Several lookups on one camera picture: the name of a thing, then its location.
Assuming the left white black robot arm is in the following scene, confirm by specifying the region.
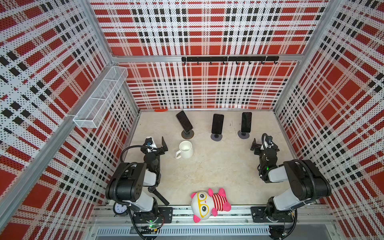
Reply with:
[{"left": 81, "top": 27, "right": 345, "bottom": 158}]
[{"left": 106, "top": 137, "right": 169, "bottom": 223}]

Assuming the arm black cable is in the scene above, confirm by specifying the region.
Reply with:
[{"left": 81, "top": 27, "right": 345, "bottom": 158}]
[
  {"left": 119, "top": 145, "right": 151, "bottom": 164},
  {"left": 259, "top": 133, "right": 271, "bottom": 151}
]

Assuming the white ceramic mug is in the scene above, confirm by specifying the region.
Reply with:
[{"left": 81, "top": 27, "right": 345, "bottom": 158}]
[{"left": 176, "top": 141, "right": 194, "bottom": 159}]

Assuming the wooden base phone stand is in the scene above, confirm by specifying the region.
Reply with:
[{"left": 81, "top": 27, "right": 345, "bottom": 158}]
[{"left": 181, "top": 130, "right": 195, "bottom": 140}]

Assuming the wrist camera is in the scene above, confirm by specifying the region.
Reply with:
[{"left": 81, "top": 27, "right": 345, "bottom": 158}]
[
  {"left": 265, "top": 135, "right": 274, "bottom": 146},
  {"left": 144, "top": 137, "right": 157, "bottom": 149}
]

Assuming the pink white plush toy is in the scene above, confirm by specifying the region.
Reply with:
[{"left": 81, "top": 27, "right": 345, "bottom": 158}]
[{"left": 191, "top": 188, "right": 232, "bottom": 223}]

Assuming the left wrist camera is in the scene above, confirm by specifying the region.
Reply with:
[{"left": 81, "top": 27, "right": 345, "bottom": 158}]
[{"left": 144, "top": 137, "right": 157, "bottom": 149}]

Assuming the small analog clock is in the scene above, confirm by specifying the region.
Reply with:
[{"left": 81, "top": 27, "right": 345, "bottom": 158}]
[{"left": 113, "top": 202, "right": 129, "bottom": 216}]

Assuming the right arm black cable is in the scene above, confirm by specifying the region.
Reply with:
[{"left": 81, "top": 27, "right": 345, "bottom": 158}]
[{"left": 259, "top": 133, "right": 271, "bottom": 151}]

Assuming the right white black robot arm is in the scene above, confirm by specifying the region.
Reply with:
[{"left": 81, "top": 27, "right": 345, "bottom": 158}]
[{"left": 251, "top": 134, "right": 332, "bottom": 223}]

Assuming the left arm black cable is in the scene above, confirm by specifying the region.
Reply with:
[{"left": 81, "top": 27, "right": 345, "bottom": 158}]
[{"left": 119, "top": 145, "right": 151, "bottom": 164}]

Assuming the black smartphone green edge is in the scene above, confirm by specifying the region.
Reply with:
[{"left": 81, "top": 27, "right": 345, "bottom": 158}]
[{"left": 176, "top": 111, "right": 193, "bottom": 133}]

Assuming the white wire mesh basket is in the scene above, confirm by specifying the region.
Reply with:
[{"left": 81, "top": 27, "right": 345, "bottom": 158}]
[{"left": 73, "top": 66, "right": 128, "bottom": 129}]

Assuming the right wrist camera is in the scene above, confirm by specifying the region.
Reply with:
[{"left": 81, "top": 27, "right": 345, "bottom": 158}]
[{"left": 265, "top": 135, "right": 274, "bottom": 146}]

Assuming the black wristwatch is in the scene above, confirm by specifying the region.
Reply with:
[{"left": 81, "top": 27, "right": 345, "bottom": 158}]
[{"left": 148, "top": 186, "right": 170, "bottom": 206}]

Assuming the black wall hook rail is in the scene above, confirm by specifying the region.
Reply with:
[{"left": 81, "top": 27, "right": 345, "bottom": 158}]
[{"left": 181, "top": 56, "right": 280, "bottom": 63}]

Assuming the grey phone stand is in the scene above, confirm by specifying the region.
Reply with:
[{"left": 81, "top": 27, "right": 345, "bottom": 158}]
[
  {"left": 238, "top": 131, "right": 250, "bottom": 140},
  {"left": 211, "top": 134, "right": 223, "bottom": 142}
]

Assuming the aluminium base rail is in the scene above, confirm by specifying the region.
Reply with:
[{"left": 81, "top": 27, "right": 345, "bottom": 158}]
[{"left": 85, "top": 205, "right": 343, "bottom": 240}]

